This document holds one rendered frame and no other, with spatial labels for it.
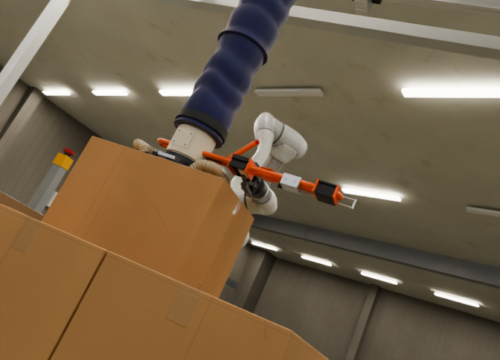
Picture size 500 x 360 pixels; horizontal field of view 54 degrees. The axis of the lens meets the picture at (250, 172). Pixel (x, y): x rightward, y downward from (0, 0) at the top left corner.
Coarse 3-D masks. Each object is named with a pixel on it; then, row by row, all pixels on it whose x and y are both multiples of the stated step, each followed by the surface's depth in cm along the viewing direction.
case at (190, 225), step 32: (96, 160) 182; (128, 160) 178; (160, 160) 174; (64, 192) 179; (96, 192) 175; (128, 192) 172; (160, 192) 168; (192, 192) 165; (224, 192) 167; (64, 224) 173; (96, 224) 170; (128, 224) 166; (160, 224) 163; (192, 224) 159; (224, 224) 174; (128, 256) 161; (160, 256) 158; (192, 256) 159; (224, 256) 181
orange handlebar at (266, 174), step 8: (160, 144) 204; (168, 144) 199; (208, 152) 191; (208, 160) 195; (224, 160) 187; (256, 168) 182; (264, 168) 181; (264, 176) 181; (272, 176) 179; (280, 176) 177; (304, 184) 173; (312, 184) 172
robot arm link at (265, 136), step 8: (264, 128) 247; (256, 136) 247; (264, 136) 244; (272, 136) 247; (264, 144) 240; (256, 152) 237; (264, 152) 237; (256, 160) 234; (264, 160) 237; (232, 184) 224; (240, 192) 217; (240, 200) 212
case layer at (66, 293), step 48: (0, 240) 103; (48, 240) 100; (0, 288) 98; (48, 288) 95; (96, 288) 92; (144, 288) 90; (192, 288) 87; (0, 336) 93; (48, 336) 90; (96, 336) 88; (144, 336) 86; (192, 336) 84; (240, 336) 82; (288, 336) 80
